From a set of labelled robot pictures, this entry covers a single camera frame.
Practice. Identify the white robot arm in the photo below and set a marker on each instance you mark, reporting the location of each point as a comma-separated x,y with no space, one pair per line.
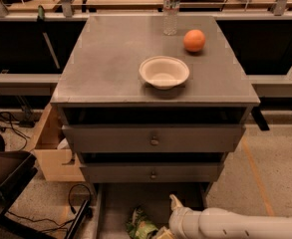
217,223

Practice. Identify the white paper bowl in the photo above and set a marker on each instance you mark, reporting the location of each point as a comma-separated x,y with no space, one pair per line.
164,72

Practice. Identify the orange fruit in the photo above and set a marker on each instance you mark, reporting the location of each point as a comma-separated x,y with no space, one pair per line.
193,41

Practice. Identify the grey top drawer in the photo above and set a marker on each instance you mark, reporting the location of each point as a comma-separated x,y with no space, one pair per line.
153,138

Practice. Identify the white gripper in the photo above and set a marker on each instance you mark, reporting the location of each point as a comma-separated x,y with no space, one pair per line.
177,220

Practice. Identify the clear plastic water bottle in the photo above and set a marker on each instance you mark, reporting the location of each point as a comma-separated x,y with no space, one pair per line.
170,11

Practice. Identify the grey open bottom drawer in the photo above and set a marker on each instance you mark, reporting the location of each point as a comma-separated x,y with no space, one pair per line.
117,201

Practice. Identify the grey middle drawer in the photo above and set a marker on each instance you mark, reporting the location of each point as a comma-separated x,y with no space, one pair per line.
152,172

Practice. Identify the black metal stand base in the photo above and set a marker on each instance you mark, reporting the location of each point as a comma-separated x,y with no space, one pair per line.
84,212

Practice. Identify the grey drawer cabinet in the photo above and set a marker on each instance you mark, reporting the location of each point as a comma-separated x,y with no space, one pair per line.
101,84

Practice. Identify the green jalapeno chip bag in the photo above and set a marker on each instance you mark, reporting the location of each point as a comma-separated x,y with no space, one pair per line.
140,226

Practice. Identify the light wooden box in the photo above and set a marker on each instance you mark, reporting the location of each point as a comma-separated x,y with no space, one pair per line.
57,163

